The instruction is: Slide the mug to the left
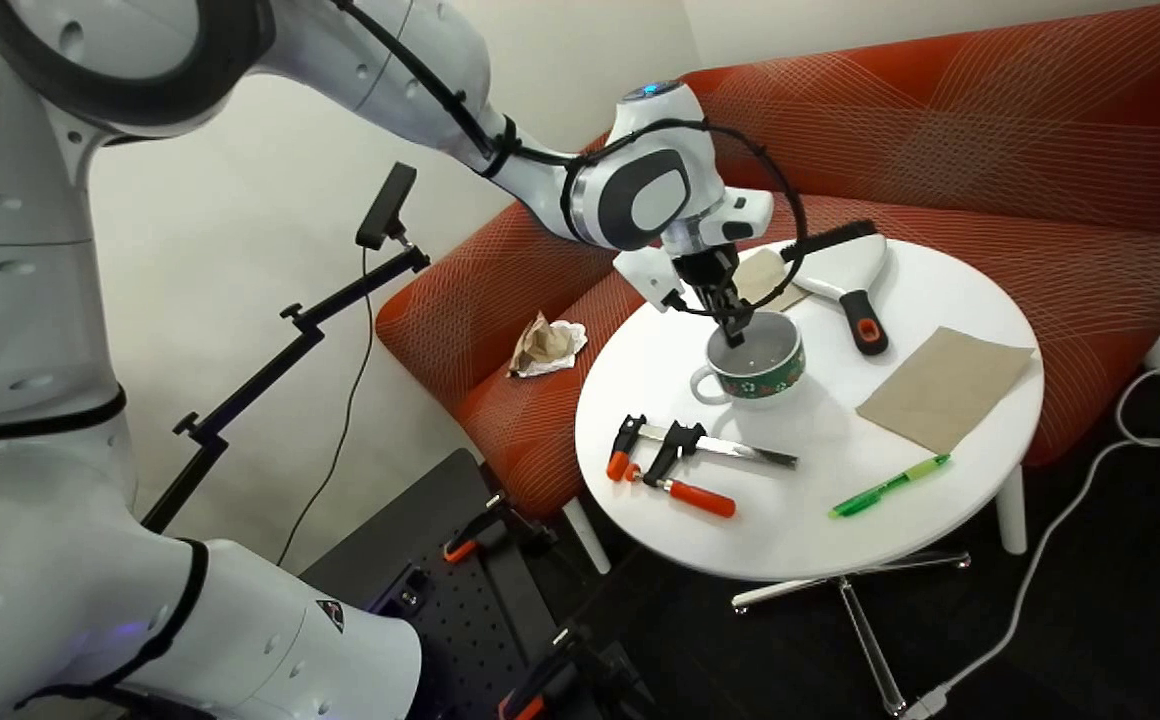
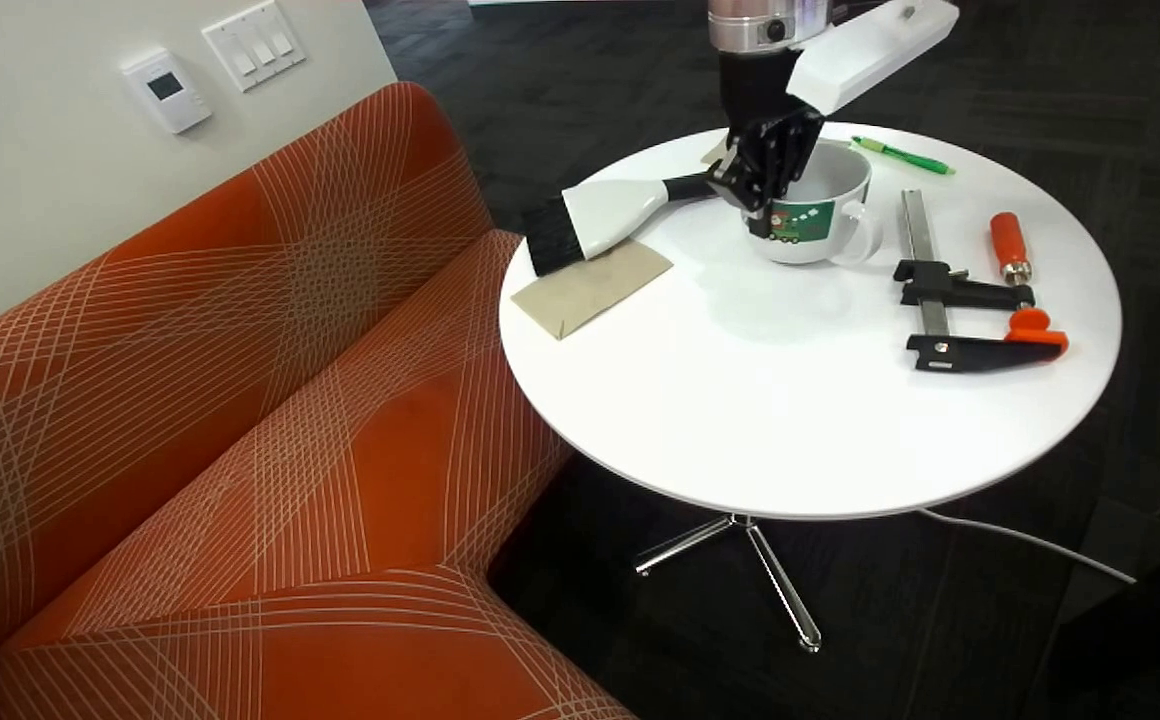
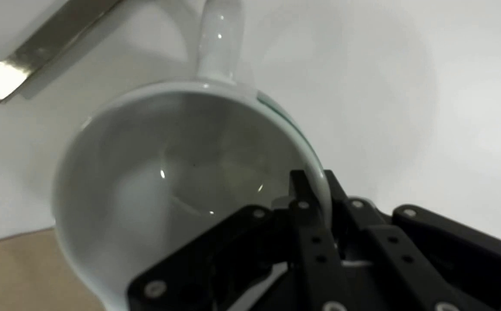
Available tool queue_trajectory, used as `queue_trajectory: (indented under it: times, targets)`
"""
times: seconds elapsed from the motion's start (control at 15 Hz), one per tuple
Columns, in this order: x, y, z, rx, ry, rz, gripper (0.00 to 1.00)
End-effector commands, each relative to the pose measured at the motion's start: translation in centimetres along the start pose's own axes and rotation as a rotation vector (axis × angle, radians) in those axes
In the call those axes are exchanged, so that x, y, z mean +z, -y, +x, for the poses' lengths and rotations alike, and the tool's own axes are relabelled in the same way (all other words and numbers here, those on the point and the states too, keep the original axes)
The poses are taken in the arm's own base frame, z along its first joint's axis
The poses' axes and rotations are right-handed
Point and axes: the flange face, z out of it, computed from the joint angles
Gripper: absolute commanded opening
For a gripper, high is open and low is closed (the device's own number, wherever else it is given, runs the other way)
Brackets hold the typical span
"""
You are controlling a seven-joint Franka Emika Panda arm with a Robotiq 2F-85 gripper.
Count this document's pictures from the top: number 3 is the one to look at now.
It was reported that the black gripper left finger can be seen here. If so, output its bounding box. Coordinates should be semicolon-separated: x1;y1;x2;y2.
125;168;346;311

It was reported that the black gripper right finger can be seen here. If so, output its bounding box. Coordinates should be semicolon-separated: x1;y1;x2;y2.
324;168;501;311

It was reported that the white mug with green band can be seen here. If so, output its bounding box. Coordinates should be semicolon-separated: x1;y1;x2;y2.
51;0;338;311

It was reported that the orange black bar clamp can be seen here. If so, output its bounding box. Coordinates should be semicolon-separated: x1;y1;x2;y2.
0;0;127;106

